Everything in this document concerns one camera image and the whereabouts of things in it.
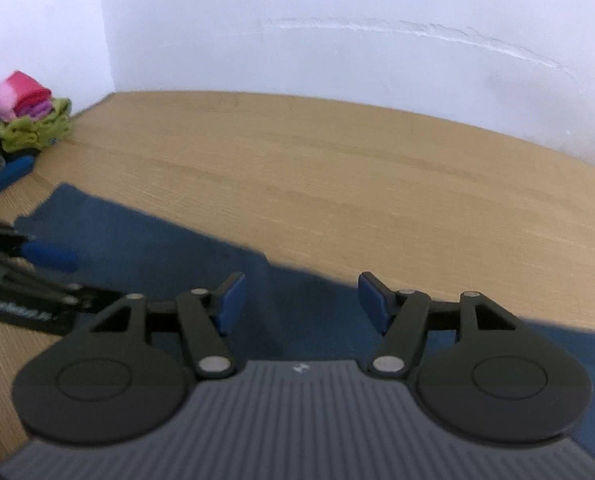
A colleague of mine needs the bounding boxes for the royal blue folded garment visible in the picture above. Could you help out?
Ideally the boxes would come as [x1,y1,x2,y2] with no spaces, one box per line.
[0,155,35,193]

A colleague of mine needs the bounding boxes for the pink folded garment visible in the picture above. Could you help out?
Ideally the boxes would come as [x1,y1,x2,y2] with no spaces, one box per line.
[0,70,52,122]

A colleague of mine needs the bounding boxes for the dark blue pants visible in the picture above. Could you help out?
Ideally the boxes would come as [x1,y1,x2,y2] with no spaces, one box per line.
[4,185,595,479]

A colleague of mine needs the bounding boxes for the green folded garment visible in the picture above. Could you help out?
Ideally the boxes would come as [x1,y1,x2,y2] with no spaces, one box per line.
[0,99,72,153]

